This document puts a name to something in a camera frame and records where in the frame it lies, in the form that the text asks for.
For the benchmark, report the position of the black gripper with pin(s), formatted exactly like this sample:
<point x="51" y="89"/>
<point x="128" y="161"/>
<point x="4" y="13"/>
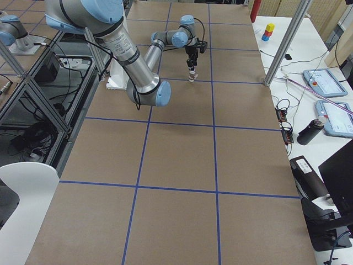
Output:
<point x="191" y="51"/>

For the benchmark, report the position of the small black box device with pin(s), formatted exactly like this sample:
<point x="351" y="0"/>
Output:
<point x="288" y="56"/>

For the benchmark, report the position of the black monitor with stand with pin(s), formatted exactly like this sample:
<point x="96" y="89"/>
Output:
<point x="329" y="230"/>

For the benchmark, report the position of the aluminium frame post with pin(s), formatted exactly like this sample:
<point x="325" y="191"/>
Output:
<point x="290" y="33"/>

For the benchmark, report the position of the blue teach pendant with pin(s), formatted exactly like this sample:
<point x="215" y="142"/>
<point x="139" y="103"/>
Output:
<point x="323" y="82"/>
<point x="339" y="123"/>

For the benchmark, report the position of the lower blue teach pendant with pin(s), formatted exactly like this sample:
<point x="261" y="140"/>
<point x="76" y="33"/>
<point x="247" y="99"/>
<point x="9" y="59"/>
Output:
<point x="339" y="123"/>

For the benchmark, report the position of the yellow cube block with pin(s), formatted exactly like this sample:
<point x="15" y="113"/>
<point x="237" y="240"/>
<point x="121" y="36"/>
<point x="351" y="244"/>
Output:
<point x="270" y="27"/>

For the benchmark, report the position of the blue cube block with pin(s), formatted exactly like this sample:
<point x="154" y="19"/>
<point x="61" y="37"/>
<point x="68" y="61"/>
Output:
<point x="265" y="37"/>

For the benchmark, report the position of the red cylinder bottle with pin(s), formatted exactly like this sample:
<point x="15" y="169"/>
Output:
<point x="254" y="10"/>

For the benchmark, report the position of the red cube block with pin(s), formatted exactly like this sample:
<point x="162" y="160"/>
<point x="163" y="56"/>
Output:
<point x="268" y="33"/>

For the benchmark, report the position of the small red circuit board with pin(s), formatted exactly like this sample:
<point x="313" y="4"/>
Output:
<point x="281" y="115"/>

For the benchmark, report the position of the upper blue teach pendant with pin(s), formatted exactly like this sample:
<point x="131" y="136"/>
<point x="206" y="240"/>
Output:
<point x="323" y="82"/>

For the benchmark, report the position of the black thermos bottle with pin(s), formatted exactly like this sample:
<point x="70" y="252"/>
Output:
<point x="311" y="130"/>

